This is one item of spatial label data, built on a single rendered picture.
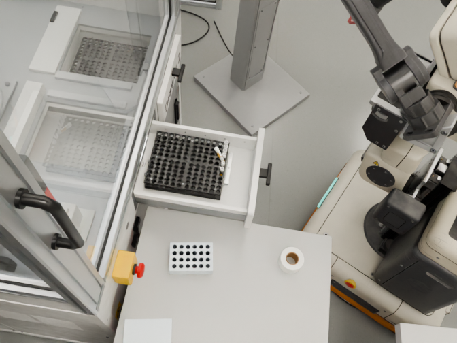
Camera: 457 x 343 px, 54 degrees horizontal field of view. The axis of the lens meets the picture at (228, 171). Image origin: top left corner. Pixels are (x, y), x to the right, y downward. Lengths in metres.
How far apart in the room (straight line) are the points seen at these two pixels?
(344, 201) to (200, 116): 0.93
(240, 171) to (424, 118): 0.55
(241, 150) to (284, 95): 1.21
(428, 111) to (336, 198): 0.97
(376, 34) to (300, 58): 1.75
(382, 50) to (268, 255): 0.66
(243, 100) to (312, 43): 0.66
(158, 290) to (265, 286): 0.31
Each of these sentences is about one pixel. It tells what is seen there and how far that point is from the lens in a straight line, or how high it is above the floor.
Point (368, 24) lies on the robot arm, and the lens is 1.10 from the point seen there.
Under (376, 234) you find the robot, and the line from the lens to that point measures 2.06.
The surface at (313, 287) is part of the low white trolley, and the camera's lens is 1.38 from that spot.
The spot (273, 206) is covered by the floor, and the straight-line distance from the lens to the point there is 2.27.
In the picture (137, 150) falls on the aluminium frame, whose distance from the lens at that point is 1.24.
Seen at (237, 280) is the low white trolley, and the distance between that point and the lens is 1.34.
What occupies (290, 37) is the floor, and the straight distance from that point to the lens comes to 2.95.
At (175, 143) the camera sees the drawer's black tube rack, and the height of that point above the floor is 0.90.
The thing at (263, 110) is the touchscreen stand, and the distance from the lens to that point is 2.51.
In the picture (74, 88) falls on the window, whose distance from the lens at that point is 0.77.
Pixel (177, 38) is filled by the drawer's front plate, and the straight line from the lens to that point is 1.57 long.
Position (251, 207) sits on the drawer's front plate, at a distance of 1.24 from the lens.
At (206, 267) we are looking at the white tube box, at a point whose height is 0.76.
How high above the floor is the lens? 2.06
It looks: 62 degrees down
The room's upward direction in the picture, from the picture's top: 10 degrees clockwise
